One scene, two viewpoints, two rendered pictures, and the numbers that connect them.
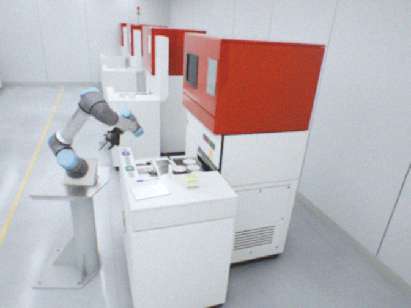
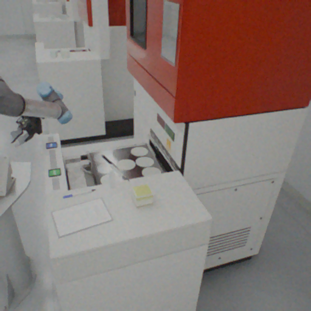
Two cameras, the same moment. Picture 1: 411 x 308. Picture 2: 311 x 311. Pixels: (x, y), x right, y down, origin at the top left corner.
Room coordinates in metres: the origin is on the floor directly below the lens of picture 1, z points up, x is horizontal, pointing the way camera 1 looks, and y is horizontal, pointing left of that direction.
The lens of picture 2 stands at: (0.68, 0.04, 1.80)
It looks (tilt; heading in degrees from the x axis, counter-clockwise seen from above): 33 degrees down; 0
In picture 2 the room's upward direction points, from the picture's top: 3 degrees clockwise
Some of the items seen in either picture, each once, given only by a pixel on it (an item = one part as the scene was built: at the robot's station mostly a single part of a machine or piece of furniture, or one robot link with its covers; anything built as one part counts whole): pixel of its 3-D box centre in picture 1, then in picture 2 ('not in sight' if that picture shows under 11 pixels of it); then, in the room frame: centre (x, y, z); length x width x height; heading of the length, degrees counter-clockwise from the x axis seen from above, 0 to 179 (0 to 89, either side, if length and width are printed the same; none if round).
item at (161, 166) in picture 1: (179, 168); (126, 164); (1.99, 0.19, 0.90); 0.34 x 0.34 x 0.01; 21
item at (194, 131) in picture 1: (201, 142); (154, 124); (2.24, 0.04, 1.02); 0.82 x 0.03 x 0.40; 21
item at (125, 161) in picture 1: (128, 170); (54, 170); (1.92, 0.55, 0.89); 0.55 x 0.09 x 0.14; 21
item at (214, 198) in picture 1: (180, 197); (127, 218); (1.59, 0.14, 0.89); 0.62 x 0.35 x 0.14; 111
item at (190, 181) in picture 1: (191, 181); (142, 196); (1.61, 0.08, 1.00); 0.07 x 0.07 x 0.07; 21
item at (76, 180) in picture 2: (144, 176); (76, 180); (1.88, 0.43, 0.87); 0.36 x 0.08 x 0.03; 21
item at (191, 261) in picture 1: (167, 231); (113, 242); (1.87, 0.26, 0.41); 0.97 x 0.64 x 0.82; 21
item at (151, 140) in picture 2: (205, 165); (161, 157); (2.07, 0.00, 0.89); 0.44 x 0.02 x 0.10; 21
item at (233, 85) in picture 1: (243, 79); (213, 31); (2.35, -0.25, 1.52); 0.81 x 0.75 x 0.59; 21
